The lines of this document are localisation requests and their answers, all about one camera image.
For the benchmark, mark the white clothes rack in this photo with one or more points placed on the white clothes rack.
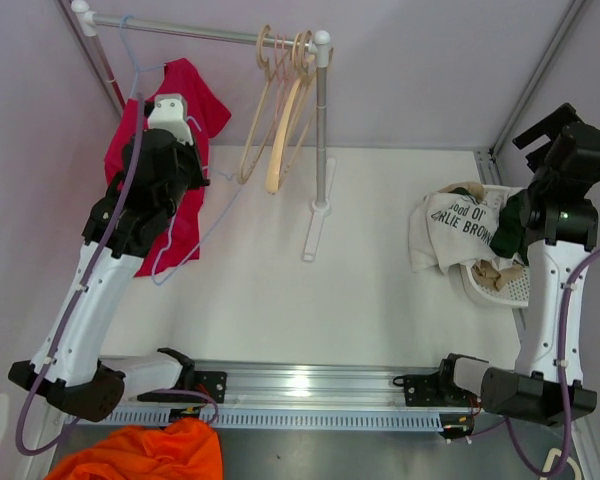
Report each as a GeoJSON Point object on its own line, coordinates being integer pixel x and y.
{"type": "Point", "coordinates": [88, 21]}

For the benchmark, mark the orange cloth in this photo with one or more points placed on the orange cloth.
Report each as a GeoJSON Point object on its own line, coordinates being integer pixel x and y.
{"type": "Point", "coordinates": [186, 449]}

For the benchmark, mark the green white raglan shirt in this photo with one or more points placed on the green white raglan shirt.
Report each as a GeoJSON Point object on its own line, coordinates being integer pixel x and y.
{"type": "Point", "coordinates": [429, 232]}

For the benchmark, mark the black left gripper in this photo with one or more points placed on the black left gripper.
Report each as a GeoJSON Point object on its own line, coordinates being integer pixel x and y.
{"type": "Point", "coordinates": [189, 151]}

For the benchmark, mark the white perforated laundry basket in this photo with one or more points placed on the white perforated laundry basket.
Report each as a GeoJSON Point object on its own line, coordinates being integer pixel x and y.
{"type": "Point", "coordinates": [514, 295]}

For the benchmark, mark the blue wire hanger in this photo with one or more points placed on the blue wire hanger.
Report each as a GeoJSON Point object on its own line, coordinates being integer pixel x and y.
{"type": "Point", "coordinates": [136, 90]}
{"type": "Point", "coordinates": [209, 169]}

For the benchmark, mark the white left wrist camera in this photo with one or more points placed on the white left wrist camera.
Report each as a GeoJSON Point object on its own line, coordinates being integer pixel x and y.
{"type": "Point", "coordinates": [166, 121]}

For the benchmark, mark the beige wooden hanger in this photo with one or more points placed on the beige wooden hanger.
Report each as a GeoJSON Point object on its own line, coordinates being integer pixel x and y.
{"type": "Point", "coordinates": [259, 132]}

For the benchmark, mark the pink plastic hanger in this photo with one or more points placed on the pink plastic hanger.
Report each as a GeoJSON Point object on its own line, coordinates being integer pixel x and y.
{"type": "Point", "coordinates": [282, 90]}

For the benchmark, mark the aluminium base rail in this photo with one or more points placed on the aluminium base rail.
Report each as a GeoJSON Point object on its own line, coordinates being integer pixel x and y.
{"type": "Point", "coordinates": [301, 397]}

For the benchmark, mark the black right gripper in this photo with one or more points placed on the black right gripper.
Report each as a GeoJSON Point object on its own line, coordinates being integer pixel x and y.
{"type": "Point", "coordinates": [552, 128]}

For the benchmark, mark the beige empty hanger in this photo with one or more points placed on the beige empty hanger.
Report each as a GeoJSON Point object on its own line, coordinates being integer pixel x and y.
{"type": "Point", "coordinates": [320, 46]}

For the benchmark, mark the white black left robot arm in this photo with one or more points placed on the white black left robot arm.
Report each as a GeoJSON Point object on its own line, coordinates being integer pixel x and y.
{"type": "Point", "coordinates": [120, 231]}

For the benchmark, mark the red t shirt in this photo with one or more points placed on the red t shirt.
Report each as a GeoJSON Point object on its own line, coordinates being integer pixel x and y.
{"type": "Point", "coordinates": [206, 116]}

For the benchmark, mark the aluminium corner frame post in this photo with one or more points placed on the aluminium corner frame post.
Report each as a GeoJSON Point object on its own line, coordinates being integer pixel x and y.
{"type": "Point", "coordinates": [486, 156]}

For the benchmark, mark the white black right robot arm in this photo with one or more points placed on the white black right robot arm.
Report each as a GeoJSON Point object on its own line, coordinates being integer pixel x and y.
{"type": "Point", "coordinates": [561, 233]}

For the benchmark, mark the beige t shirt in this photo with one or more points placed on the beige t shirt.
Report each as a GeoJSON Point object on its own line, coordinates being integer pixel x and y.
{"type": "Point", "coordinates": [485, 235]}

